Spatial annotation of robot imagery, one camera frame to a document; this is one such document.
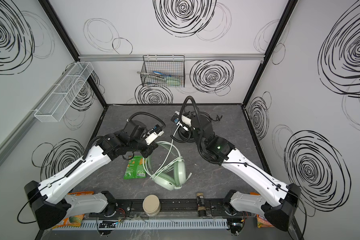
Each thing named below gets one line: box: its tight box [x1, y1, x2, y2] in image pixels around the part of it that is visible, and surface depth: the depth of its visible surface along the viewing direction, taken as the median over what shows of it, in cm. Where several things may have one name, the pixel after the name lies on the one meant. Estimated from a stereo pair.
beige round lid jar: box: [142, 194, 161, 217], surface depth 71 cm
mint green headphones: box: [143, 141, 187, 191], surface depth 62 cm
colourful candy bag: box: [256, 213, 275, 228], surface depth 69 cm
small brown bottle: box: [196, 192, 207, 217], surface depth 74 cm
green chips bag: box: [123, 155, 147, 180], surface depth 84 cm
